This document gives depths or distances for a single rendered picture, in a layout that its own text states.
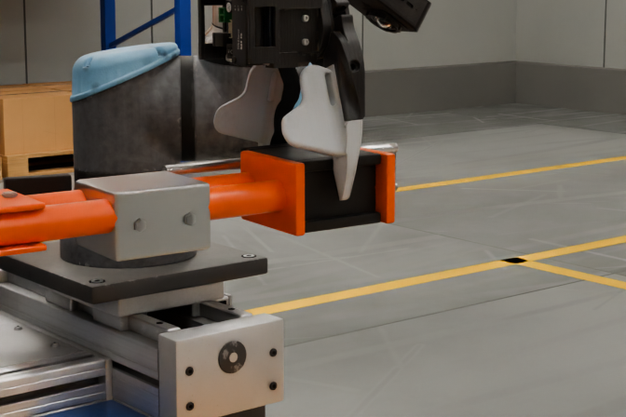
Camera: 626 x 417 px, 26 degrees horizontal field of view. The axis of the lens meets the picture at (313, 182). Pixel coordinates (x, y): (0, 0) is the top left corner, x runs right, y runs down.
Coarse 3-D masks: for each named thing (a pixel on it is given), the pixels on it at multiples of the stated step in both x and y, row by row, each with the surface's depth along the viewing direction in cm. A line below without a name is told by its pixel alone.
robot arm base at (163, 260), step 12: (60, 240) 149; (72, 240) 146; (72, 252) 146; (84, 252) 145; (192, 252) 149; (84, 264) 145; (96, 264) 144; (108, 264) 144; (120, 264) 144; (132, 264) 144; (144, 264) 144; (156, 264) 145
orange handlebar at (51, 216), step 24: (0, 192) 86; (72, 192) 88; (216, 192) 89; (240, 192) 90; (264, 192) 91; (0, 216) 81; (24, 216) 82; (48, 216) 83; (72, 216) 84; (96, 216) 84; (216, 216) 90; (240, 216) 91; (0, 240) 81; (24, 240) 82; (48, 240) 84
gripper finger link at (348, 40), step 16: (336, 16) 94; (352, 16) 92; (336, 32) 92; (352, 32) 92; (336, 48) 91; (352, 48) 91; (336, 64) 92; (352, 64) 92; (352, 80) 91; (352, 96) 92; (352, 112) 92
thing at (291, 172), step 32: (256, 160) 95; (288, 160) 92; (320, 160) 92; (384, 160) 95; (288, 192) 92; (320, 192) 94; (352, 192) 95; (384, 192) 95; (288, 224) 92; (320, 224) 93; (352, 224) 95
